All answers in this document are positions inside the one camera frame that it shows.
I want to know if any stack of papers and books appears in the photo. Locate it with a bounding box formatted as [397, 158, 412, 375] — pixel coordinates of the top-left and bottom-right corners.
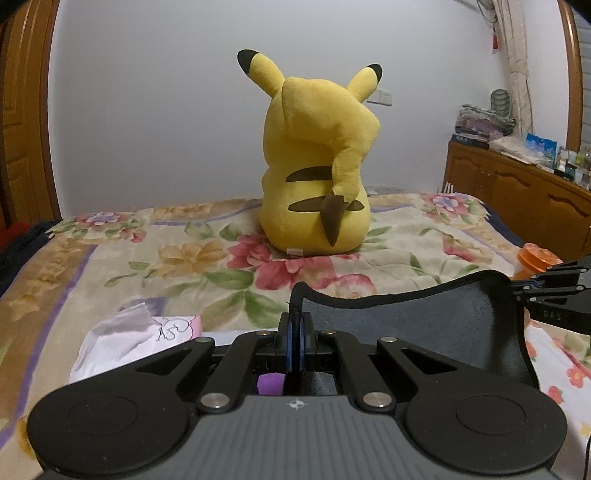
[451, 103, 516, 149]

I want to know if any cream patterned curtain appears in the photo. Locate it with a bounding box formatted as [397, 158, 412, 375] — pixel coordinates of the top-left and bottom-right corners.
[490, 0, 537, 138]

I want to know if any wooden door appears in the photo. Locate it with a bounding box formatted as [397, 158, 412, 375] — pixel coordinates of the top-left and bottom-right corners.
[0, 0, 64, 228]

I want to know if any dark grey towel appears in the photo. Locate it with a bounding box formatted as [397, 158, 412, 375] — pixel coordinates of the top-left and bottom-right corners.
[287, 270, 541, 397]

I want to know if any purple fuzzy object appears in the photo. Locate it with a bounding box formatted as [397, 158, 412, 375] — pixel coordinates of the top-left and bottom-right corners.
[256, 374, 285, 397]

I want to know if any floral blanket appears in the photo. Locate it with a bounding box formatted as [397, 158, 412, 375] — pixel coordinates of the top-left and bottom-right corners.
[0, 191, 591, 462]

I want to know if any wooden cabinet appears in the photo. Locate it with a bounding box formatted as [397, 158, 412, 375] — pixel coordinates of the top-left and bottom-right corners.
[444, 140, 591, 264]

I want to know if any wooden door frame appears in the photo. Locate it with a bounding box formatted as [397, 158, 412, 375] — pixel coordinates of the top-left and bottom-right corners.
[556, 0, 586, 154]

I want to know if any grey-green hand fan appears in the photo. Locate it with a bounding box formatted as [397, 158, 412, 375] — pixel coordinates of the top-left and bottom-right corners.
[489, 88, 513, 117]

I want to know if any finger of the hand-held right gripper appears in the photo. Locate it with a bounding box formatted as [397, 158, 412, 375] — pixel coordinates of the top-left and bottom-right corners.
[530, 255, 591, 284]
[508, 281, 591, 302]

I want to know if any yellow plush toy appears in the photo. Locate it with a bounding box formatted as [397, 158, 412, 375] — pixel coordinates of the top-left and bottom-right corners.
[237, 48, 384, 257]

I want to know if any white and pink printed cloth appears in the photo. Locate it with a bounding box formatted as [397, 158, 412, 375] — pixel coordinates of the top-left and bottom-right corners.
[68, 299, 204, 385]

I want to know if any blue printed box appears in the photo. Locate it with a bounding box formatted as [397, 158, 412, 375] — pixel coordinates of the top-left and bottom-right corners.
[525, 132, 559, 168]

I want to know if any group of small bottles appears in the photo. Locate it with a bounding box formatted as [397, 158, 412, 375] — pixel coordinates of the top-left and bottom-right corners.
[553, 145, 591, 191]

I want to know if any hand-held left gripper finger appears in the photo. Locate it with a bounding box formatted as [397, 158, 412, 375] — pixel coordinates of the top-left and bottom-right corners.
[134, 313, 297, 414]
[296, 314, 457, 414]

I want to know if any orange lidded cup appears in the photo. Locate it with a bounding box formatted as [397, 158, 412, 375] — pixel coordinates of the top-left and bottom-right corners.
[513, 243, 564, 280]

